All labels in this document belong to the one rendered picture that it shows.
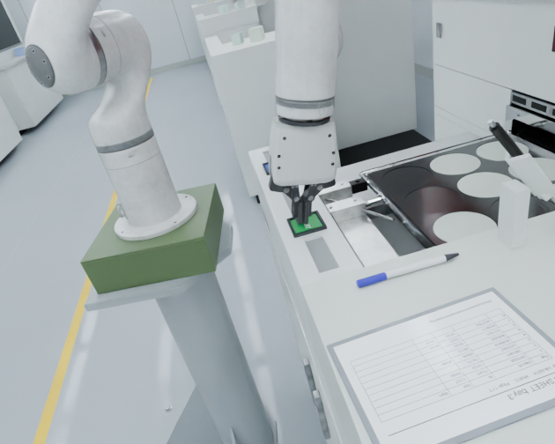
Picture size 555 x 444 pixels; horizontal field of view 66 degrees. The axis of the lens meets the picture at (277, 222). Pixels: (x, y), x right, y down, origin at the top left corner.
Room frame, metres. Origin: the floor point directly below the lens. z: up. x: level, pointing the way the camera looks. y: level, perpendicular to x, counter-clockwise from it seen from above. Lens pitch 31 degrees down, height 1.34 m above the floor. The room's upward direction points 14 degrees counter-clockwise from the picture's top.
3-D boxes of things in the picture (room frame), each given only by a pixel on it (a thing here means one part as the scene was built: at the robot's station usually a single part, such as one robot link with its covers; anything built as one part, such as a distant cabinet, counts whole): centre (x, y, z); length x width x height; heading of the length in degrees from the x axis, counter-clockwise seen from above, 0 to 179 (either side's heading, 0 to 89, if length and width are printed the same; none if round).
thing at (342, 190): (0.81, -0.13, 0.89); 0.08 x 0.03 x 0.03; 94
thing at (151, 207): (0.88, 0.26, 1.00); 0.19 x 0.19 x 0.18
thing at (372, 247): (0.66, -0.14, 0.87); 0.36 x 0.08 x 0.03; 4
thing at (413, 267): (0.43, -0.15, 0.97); 0.14 x 0.01 x 0.01; 94
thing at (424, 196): (0.69, -0.40, 0.90); 0.34 x 0.34 x 0.01; 4
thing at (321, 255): (0.73, -0.04, 0.89); 0.55 x 0.09 x 0.14; 4
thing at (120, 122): (0.92, 0.25, 1.21); 0.19 x 0.12 x 0.24; 142
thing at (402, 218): (0.68, -0.22, 0.90); 0.38 x 0.01 x 0.01; 4
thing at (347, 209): (0.73, -0.13, 0.89); 0.08 x 0.03 x 0.03; 94
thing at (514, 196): (0.44, -0.31, 1.03); 0.06 x 0.04 x 0.13; 94
